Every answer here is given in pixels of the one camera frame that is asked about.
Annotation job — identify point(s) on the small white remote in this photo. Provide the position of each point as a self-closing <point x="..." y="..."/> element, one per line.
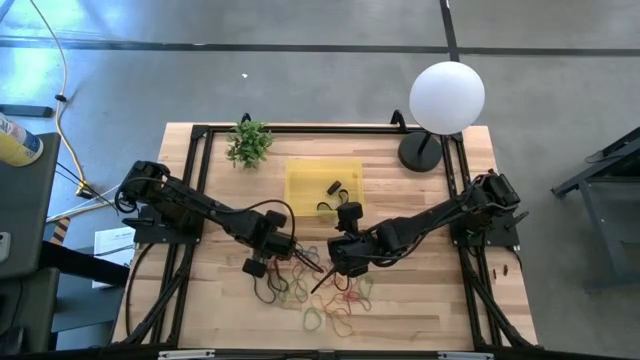
<point x="4" y="246"/>

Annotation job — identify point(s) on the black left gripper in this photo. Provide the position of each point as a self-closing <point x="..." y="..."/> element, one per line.
<point x="277" y="245"/>

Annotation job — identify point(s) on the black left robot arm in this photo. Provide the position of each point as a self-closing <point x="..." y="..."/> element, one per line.
<point x="190" y="200"/>

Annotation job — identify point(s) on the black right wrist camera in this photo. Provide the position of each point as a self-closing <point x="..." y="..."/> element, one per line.
<point x="350" y="212"/>

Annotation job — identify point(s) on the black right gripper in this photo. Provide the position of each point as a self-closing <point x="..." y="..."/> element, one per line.
<point x="350" y="255"/>

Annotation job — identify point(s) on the yellow white canister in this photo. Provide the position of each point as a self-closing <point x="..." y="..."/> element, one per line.
<point x="17" y="142"/>

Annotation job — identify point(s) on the dark grey side desk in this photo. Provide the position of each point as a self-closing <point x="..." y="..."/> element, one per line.
<point x="25" y="200"/>

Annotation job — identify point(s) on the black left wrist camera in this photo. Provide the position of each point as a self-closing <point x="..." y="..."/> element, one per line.
<point x="254" y="268"/>

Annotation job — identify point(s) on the white globe lamp black stand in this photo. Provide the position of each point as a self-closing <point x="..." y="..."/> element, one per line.
<point x="446" y="97"/>

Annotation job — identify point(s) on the dark metal cart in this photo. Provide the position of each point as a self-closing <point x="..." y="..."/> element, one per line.
<point x="610" y="200"/>

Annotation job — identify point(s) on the wide black rubber band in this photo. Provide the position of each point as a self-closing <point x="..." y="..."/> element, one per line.
<point x="334" y="187"/>

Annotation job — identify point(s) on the white paper sheet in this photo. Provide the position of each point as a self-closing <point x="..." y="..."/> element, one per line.
<point x="112" y="240"/>

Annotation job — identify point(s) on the yellow rubber band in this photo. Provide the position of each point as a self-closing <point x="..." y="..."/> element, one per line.
<point x="351" y="327"/>

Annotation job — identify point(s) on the black metal table frame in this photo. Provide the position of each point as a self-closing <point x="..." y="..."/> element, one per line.
<point x="310" y="129"/>

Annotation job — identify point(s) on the translucent yellow plastic bin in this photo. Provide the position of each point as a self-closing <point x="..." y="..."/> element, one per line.
<point x="310" y="180"/>

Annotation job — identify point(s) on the red rubber band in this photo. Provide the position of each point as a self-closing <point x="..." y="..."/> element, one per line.
<point x="345" y="290"/>
<point x="272" y="280"/>
<point x="320" y="300"/>

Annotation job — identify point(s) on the black yellow striped tape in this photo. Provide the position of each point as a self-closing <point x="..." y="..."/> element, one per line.
<point x="60" y="230"/>

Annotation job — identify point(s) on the teal rubber band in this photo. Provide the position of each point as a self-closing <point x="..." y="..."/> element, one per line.
<point x="302" y="255"/>

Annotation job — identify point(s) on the green rubber band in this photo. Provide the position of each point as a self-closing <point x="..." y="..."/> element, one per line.
<point x="282" y="295"/>
<point x="304" y="319"/>
<point x="371" y="290"/>

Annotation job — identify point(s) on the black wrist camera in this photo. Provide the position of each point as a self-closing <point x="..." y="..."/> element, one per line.
<point x="350" y="212"/>
<point x="254" y="268"/>

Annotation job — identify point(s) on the flat black bar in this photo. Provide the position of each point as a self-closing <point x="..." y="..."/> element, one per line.
<point x="25" y="110"/>

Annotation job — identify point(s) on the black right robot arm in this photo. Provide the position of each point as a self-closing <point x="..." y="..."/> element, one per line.
<point x="440" y="215"/>

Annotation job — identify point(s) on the green plant in white pot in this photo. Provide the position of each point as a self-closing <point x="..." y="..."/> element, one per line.
<point x="249" y="142"/>

